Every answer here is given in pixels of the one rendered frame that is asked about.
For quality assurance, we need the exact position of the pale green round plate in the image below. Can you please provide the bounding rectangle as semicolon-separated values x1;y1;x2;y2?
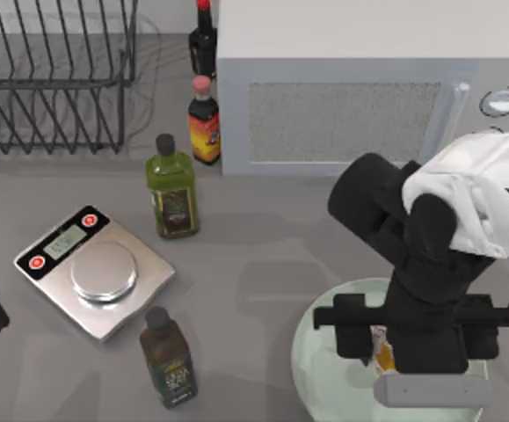
290;277;491;422

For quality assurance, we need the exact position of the pale grey rounded box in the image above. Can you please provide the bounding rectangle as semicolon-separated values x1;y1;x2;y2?
373;373;493;409

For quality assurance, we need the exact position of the brown bottle with dark cap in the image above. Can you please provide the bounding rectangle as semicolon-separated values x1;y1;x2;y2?
138;306;200;411

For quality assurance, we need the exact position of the microwave oven door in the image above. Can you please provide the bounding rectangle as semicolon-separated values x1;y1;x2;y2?
216;58;480;178

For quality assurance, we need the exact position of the green bottle with black cap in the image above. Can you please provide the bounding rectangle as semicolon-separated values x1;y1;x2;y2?
144;133;201;240

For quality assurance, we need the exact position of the dark bottle with orange label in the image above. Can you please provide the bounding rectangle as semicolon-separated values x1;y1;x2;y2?
186;75;222;167

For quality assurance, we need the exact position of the silver kitchen scale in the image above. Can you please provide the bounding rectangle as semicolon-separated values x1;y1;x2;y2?
13;204;177;345

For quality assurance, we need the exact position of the pale microwave oven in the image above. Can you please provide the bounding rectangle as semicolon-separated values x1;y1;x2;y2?
215;0;509;178

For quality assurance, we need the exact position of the dark bottle with red cap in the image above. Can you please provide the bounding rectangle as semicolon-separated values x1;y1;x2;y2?
187;0;218;80

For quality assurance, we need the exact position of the pale microwave door handle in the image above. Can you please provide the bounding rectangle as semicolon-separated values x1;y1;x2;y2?
448;81;473;153

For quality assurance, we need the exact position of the dark wire dish rack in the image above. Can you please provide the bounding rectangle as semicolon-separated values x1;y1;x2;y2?
0;0;140;156

